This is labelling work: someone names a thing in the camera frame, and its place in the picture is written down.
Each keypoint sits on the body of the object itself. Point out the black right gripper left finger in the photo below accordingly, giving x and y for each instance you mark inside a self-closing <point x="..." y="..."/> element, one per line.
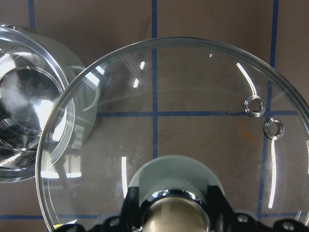
<point x="124" y="221"/>

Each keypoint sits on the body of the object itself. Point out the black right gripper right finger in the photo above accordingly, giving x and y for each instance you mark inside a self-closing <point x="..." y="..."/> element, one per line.
<point x="223" y="219"/>

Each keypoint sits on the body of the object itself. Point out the glass pot lid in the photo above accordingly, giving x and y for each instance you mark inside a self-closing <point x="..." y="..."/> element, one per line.
<point x="173" y="116"/>

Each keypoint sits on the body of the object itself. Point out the mint green electric pot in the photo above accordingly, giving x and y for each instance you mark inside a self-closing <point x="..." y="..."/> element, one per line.
<point x="34" y="72"/>

